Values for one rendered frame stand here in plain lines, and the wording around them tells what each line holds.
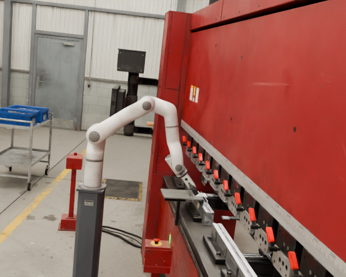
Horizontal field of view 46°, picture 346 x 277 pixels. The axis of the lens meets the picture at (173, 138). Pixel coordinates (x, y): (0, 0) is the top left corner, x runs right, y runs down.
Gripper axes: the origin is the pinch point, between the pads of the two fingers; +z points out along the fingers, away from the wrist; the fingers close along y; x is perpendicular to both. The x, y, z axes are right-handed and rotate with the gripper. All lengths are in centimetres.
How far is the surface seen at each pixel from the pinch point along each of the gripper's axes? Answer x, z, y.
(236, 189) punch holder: -19, -21, -80
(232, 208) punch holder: -12, -13, -78
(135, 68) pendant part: -18, -85, 100
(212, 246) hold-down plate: 9, 8, -61
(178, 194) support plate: 10.4, -5.7, -2.7
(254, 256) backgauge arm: -7, 28, -62
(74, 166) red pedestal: 89, -35, 155
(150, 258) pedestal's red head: 43, -1, -47
